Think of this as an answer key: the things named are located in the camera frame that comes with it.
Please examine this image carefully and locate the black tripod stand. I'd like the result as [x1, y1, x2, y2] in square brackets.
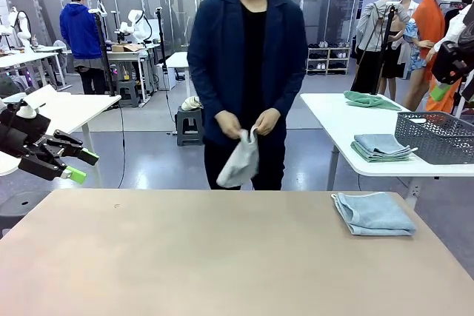
[88, 7, 116, 97]
[353, 0, 403, 95]
[155, 7, 170, 73]

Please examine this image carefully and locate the folded grey-blue towel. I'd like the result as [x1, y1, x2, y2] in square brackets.
[353, 133, 415, 156]

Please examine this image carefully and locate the mannequin in orange clothes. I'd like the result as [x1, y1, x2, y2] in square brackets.
[411, 0, 464, 113]

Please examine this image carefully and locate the person in navy jacket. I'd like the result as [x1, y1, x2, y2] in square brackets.
[187, 0, 309, 191]

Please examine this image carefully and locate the person's left hand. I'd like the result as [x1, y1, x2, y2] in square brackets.
[253, 107, 281, 136]

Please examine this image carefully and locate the white towel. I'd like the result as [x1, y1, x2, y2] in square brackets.
[216, 127, 260, 189]

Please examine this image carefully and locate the white side table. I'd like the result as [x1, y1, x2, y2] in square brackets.
[299, 93, 474, 206]
[0, 84, 122, 187]

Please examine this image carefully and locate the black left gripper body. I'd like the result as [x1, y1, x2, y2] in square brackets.
[0, 123, 56, 164]

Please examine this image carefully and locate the beige cloth bundle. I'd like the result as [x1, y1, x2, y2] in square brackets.
[181, 96, 203, 112]

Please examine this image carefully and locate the person's right forearm navy sleeve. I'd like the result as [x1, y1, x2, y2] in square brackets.
[187, 60, 233, 139]

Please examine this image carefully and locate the light blue towel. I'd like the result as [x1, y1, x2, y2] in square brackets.
[331, 192, 418, 238]

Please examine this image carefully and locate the grey workbench desk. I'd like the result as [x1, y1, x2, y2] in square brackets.
[106, 46, 153, 105]

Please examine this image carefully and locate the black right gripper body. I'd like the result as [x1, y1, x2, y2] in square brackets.
[431, 40, 470, 86]

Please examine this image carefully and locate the crumpled green towel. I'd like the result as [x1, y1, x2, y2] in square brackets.
[343, 90, 403, 112]

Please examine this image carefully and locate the white background desk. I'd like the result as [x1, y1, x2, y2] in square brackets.
[165, 51, 192, 98]
[0, 51, 71, 91]

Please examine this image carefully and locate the white shoe rack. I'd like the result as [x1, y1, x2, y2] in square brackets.
[307, 46, 352, 75]

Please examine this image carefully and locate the grey plastic step stool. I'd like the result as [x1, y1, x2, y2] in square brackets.
[176, 107, 205, 147]
[116, 79, 141, 109]

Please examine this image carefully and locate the mannequin in white shirt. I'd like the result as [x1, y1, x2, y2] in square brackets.
[433, 1, 474, 54]

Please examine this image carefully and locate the folded green towel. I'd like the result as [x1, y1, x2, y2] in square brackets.
[350, 141, 418, 164]

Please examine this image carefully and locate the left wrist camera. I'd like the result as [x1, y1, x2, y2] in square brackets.
[7, 103, 51, 135]

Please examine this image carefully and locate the person in blue hoodie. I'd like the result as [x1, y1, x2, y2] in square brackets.
[59, 0, 108, 95]

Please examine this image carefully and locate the person's left forearm navy sleeve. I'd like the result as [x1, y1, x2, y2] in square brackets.
[272, 60, 309, 128]

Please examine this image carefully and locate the mannequin in grey shirt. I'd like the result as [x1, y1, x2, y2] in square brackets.
[351, 0, 412, 93]

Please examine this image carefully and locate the grey perforated plastic basket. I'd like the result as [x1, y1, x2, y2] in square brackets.
[394, 111, 474, 166]

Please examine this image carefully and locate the person's right hand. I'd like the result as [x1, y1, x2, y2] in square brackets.
[216, 110, 242, 139]

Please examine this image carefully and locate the grey round stool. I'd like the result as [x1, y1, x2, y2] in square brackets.
[0, 189, 51, 238]

